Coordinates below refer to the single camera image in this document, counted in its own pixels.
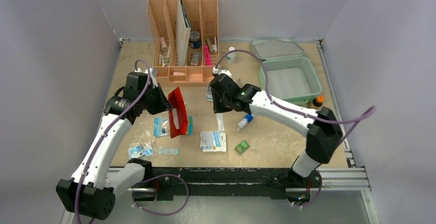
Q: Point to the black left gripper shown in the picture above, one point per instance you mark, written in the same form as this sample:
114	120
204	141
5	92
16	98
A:
163	105

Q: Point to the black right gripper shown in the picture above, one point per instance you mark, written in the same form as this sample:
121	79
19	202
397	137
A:
218	95

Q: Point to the red zipper pouch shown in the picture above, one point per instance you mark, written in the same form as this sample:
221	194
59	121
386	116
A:
175	98

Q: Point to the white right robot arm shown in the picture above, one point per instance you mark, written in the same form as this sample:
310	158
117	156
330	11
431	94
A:
319	127

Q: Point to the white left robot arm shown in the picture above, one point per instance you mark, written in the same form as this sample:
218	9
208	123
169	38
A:
90	191

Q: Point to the small green medicine box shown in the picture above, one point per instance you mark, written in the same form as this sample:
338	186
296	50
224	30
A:
241	147

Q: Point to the blue cotton swab bag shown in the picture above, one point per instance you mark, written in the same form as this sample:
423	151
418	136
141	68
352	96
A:
162	127

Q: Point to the small white bottle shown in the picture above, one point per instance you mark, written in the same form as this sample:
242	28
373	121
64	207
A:
231	56

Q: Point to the peach desk organizer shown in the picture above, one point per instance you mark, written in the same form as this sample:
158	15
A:
203	16

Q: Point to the white gauze dressing packet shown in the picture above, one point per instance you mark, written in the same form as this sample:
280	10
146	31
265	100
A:
214	141

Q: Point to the grey stapler in organizer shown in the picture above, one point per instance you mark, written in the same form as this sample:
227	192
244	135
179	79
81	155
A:
212	44

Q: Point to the clear bag blue packets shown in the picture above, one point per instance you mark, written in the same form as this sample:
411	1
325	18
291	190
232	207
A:
140	150

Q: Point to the pink item in organizer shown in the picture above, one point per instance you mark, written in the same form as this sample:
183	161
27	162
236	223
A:
207	55

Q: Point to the small grey box organizer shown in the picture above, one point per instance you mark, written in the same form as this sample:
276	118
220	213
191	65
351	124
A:
195	58

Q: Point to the pink tube in organizer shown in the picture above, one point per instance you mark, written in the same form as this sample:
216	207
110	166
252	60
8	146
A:
163	44

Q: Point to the dark round jar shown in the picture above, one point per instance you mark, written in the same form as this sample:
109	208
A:
195	39

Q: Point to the mint green case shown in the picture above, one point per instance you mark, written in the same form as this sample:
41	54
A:
286	72

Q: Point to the white board in organizer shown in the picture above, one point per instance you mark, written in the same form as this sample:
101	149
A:
183	29

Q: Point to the brown bottle orange cap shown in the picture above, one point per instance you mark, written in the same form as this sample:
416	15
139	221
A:
318	102

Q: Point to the black handled scissors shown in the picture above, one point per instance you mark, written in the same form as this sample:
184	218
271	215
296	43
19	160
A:
239	82

